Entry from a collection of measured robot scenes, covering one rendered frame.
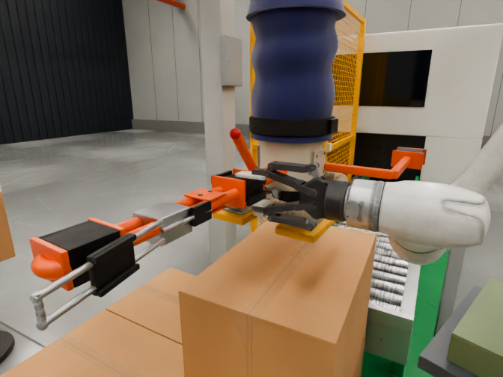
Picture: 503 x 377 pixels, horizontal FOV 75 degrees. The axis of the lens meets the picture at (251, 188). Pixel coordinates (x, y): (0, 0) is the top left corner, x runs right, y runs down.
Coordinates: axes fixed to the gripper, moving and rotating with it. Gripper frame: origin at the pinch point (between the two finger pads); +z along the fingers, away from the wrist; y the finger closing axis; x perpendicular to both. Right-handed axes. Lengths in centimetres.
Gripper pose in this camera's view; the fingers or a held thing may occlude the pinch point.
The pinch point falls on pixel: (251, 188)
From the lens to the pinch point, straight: 69.6
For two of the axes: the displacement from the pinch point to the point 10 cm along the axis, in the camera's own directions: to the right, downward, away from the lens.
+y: 0.1, 9.6, 2.8
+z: -8.8, -1.3, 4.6
